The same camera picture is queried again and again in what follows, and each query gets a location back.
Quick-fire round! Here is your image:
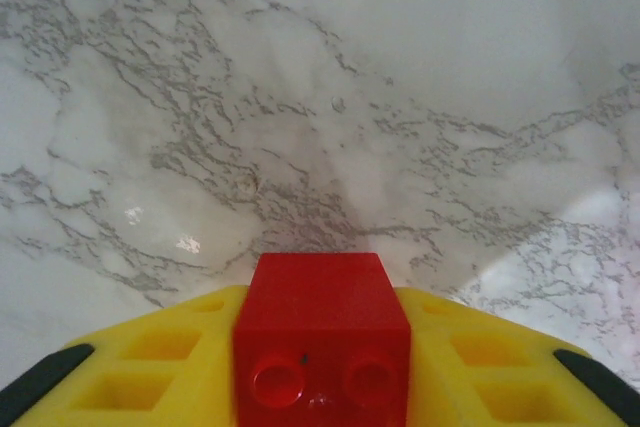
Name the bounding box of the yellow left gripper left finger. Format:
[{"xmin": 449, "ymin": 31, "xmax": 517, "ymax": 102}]
[{"xmin": 0, "ymin": 284, "xmax": 250, "ymax": 427}]

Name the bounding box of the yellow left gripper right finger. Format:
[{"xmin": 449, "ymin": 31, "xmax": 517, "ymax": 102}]
[{"xmin": 394, "ymin": 286, "xmax": 640, "ymax": 427}]

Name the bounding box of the small red lego brick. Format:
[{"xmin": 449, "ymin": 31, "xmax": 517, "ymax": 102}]
[{"xmin": 231, "ymin": 251, "xmax": 414, "ymax": 427}]

